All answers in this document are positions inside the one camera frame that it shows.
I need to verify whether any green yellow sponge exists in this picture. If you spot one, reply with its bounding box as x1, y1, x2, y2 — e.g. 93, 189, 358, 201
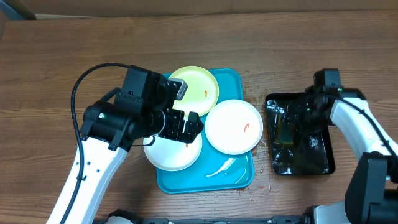
274, 114, 295, 145

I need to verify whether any yellow-green plate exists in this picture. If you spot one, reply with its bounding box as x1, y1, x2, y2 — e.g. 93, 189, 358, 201
170, 66, 219, 117

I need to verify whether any white plate with red stain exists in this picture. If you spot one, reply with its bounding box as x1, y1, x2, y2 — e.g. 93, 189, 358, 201
205, 100, 264, 155

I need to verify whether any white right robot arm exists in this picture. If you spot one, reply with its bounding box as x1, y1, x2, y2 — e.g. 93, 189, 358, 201
287, 68, 397, 223

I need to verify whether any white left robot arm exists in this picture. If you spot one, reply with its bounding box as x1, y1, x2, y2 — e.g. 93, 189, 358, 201
47, 63, 203, 223

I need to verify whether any black water tray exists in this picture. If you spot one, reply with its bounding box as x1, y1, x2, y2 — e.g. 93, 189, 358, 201
265, 93, 336, 176

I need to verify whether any teal plastic tray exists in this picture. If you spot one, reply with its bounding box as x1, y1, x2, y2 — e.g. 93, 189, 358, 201
156, 68, 255, 194

